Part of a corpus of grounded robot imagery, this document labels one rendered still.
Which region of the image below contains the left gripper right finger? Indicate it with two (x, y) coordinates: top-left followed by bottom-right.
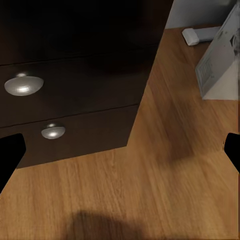
(224, 133), (240, 173)

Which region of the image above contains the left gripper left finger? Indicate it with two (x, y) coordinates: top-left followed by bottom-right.
(0, 133), (26, 193)

